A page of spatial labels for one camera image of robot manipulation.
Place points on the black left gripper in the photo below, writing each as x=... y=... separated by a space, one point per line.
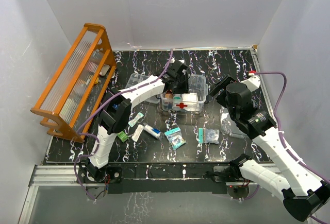
x=184 y=89

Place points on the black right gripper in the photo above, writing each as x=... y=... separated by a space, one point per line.
x=216 y=89

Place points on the brown bottle orange cap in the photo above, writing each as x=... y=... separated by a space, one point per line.
x=168 y=97

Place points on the white bottle green label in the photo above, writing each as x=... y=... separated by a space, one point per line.
x=177 y=98

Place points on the white blue packet bag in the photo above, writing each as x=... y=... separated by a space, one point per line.
x=189 y=100

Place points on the clear first aid box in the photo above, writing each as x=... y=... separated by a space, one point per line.
x=197 y=84

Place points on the teal clear zip bag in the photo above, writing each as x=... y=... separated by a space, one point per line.
x=206 y=136

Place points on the white blue ointment tube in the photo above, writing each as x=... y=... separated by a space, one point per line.
x=152 y=131

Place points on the long white teal sachet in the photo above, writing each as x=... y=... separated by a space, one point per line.
x=137 y=133

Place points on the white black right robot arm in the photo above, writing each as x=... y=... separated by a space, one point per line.
x=301 y=190

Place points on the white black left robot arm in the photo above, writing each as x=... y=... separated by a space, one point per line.
x=114 y=113

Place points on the clear plastic box lid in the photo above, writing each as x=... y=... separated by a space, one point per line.
x=228 y=126

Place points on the small green packet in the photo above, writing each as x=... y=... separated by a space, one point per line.
x=122 y=136

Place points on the orange wooden rack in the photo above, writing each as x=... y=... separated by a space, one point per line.
x=63 y=100

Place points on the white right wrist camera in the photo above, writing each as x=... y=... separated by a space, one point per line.
x=253 y=82

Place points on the aluminium frame rail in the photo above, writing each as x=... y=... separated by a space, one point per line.
x=215 y=153

